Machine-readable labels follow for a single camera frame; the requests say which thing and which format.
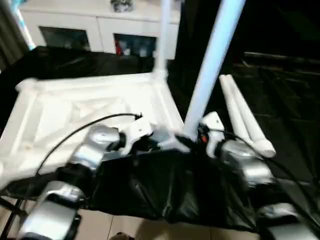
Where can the white plastic table leg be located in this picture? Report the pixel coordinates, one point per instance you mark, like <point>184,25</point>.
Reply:
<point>231,100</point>
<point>165,37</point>
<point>212,62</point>
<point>250,120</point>

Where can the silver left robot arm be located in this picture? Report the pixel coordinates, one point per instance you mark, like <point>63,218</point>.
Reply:
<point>85,155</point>

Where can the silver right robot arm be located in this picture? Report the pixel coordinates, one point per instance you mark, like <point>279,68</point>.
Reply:
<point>250,162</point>

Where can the black glossy mat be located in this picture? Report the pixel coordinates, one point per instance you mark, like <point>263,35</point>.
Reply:
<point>175,187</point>

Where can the long black bar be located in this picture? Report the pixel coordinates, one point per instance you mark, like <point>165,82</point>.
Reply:
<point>282,56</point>

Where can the white cabinet with glass doors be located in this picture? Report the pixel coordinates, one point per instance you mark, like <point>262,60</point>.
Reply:
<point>100,25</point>

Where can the dark object on cabinet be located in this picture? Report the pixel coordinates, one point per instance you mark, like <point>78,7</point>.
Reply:
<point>121,5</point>

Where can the grey curtain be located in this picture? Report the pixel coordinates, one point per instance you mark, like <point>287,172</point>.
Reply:
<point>12,25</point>

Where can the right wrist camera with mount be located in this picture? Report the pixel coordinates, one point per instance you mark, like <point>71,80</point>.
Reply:
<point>212,122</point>

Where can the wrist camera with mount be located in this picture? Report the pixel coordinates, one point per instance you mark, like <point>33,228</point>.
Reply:
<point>212,122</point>
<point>138,130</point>

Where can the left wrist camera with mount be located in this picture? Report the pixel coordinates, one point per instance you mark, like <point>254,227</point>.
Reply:
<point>138,130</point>

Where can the black folding table frame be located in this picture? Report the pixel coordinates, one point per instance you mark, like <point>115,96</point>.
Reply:
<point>10,207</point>

